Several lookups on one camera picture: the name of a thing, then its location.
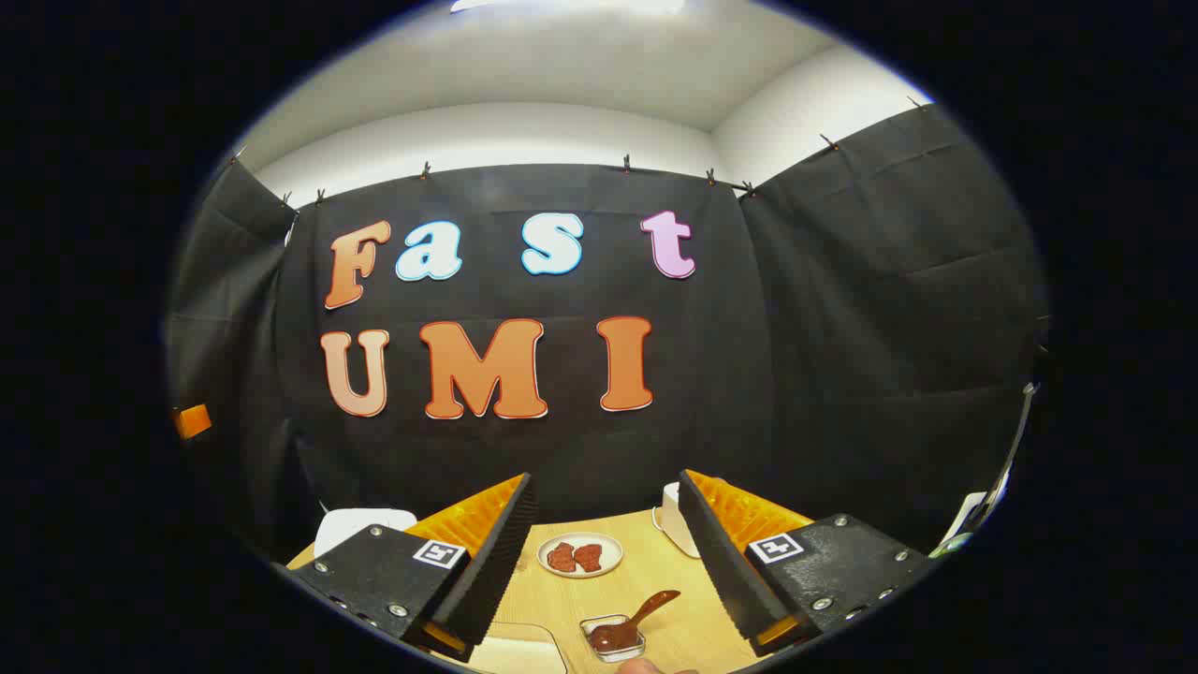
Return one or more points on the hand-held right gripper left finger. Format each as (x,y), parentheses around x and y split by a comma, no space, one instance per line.
(501,552)

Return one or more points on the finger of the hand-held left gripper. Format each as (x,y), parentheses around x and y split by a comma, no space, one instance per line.
(192,421)

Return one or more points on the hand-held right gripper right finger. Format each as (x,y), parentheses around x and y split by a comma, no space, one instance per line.
(716,562)

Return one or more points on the brown wooden spoon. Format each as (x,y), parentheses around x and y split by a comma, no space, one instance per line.
(646,608)

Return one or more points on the white rice cooker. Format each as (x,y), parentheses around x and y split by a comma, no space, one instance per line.
(360,526)

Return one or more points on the white toaster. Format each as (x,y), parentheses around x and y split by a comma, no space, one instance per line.
(676,524)

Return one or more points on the red meat piece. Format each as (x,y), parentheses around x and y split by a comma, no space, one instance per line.
(562,558)
(590,558)

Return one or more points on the white plate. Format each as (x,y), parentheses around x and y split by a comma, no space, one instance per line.
(580,537)

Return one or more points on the clear plastic container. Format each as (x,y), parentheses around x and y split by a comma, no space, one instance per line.
(524,646)

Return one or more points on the black backdrop cloth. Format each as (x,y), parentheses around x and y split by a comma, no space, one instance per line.
(749,374)

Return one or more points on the bowl of green leaves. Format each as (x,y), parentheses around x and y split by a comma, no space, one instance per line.
(950,546)

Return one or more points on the white box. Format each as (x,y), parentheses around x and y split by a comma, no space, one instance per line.
(973,510)

